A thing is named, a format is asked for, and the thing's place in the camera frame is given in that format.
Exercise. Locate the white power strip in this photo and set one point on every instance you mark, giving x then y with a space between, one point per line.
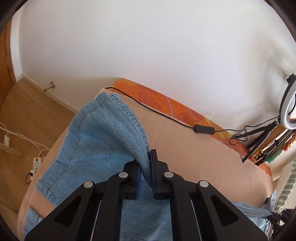
37 163

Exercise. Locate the black mini tripod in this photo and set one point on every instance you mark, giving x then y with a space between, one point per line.
264 131

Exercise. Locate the orange floral bed cover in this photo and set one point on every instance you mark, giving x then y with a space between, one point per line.
218 150

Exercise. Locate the white ring light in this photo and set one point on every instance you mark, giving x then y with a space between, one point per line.
288 97

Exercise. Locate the metal door stopper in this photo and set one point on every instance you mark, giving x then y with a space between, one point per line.
51 86

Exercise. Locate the wooden door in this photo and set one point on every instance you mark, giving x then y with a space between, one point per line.
7 76

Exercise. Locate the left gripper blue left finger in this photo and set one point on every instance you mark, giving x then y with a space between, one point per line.
130 181

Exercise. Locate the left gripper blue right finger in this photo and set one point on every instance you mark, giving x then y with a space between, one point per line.
160 189

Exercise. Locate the grey folded tripod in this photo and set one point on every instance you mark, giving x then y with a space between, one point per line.
275 148

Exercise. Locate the light blue denim pants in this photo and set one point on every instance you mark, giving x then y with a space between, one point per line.
104 150

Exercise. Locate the green striped white cushion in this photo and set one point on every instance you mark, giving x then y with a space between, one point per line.
284 182

